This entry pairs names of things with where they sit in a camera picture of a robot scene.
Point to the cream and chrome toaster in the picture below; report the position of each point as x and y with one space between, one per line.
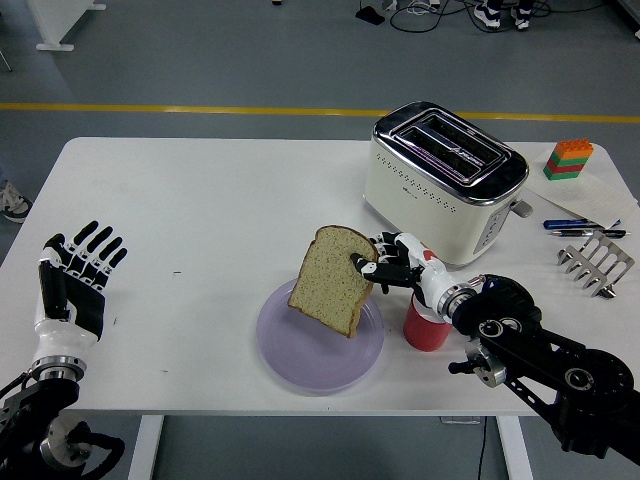
425 210

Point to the red enamel mug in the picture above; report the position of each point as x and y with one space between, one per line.
422 332

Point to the brown bread slice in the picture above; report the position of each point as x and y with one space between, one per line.
330 280

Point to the person's grey white sneaker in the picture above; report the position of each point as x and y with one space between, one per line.
14 202

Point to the black foot pedal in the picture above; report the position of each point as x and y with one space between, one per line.
370 15

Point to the white paper sheet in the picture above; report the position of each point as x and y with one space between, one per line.
585 195

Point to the blue pen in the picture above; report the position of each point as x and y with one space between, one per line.
560 223

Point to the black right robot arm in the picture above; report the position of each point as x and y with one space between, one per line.
525 340

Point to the white table leg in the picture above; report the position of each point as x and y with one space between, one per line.
145 450
515 450

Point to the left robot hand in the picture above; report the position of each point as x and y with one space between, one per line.
85 305

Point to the purple plastic plate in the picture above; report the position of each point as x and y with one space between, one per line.
320 360

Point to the black pen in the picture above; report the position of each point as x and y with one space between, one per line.
575 233

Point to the silver metal toast rack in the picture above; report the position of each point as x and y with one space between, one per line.
597 265

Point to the white furniture base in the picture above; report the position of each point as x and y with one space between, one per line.
55 25

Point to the orange green red block stack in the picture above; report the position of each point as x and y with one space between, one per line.
567 160

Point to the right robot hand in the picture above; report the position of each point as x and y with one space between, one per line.
430 277

